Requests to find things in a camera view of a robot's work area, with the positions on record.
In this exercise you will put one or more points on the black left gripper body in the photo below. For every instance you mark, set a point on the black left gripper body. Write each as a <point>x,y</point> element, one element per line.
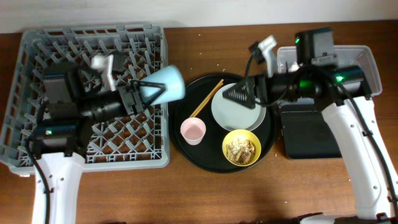
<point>131,107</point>

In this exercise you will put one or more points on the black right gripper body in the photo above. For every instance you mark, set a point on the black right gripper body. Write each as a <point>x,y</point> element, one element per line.
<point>264,92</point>

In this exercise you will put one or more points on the light blue plastic cup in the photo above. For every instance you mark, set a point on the light blue plastic cup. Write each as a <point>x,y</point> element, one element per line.
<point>174,84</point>

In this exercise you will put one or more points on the yellow bowl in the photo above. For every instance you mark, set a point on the yellow bowl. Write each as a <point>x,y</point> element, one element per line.
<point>243,134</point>

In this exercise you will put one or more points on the food scraps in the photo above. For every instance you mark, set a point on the food scraps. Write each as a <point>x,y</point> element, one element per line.
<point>240,151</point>

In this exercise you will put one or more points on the pink plastic cup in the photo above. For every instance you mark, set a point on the pink plastic cup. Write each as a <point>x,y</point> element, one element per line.
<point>193,130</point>

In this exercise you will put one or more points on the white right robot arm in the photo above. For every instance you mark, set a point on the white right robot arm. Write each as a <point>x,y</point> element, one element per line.
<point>344,98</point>

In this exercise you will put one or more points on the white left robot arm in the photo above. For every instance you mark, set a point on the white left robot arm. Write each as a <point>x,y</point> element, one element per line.
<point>57,146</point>

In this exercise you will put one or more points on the grey plastic dishwasher rack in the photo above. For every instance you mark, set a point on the grey plastic dishwasher rack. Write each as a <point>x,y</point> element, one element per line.
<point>132,142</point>

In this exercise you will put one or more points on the light grey plate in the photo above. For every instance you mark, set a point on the light grey plate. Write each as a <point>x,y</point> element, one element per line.
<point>230,115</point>

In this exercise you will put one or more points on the crumpled white tissue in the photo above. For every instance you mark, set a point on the crumpled white tissue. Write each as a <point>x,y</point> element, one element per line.
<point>294,67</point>

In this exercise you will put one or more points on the black rectangular tray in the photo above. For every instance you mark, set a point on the black rectangular tray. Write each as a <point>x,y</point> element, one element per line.
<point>306,134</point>

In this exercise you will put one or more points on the round black tray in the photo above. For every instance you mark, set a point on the round black tray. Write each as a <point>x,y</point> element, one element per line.
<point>208,154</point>

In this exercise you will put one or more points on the clear plastic bin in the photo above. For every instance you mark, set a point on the clear plastic bin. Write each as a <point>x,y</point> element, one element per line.
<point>359,55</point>

